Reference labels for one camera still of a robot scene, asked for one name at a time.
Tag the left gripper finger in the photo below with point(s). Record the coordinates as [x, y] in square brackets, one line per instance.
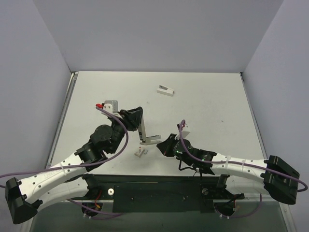
[135, 121]
[136, 111]

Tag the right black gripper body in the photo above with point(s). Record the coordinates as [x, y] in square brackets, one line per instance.
[169, 144]

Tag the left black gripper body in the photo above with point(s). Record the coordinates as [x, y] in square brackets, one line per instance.
[130, 118]

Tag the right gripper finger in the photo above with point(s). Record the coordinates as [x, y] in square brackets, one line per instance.
[163, 148]
[171, 139]

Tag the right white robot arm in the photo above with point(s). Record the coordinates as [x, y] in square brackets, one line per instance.
[272, 176]

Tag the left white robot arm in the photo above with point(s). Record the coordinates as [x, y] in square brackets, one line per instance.
[65, 180]

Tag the printed staple box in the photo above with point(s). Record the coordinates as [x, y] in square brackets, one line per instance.
[140, 152]

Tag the white staple box sleeve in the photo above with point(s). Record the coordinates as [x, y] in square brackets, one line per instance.
[165, 91]

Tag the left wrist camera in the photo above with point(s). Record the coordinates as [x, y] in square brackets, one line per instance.
[109, 108]

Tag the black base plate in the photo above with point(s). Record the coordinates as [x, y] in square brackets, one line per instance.
[146, 194]

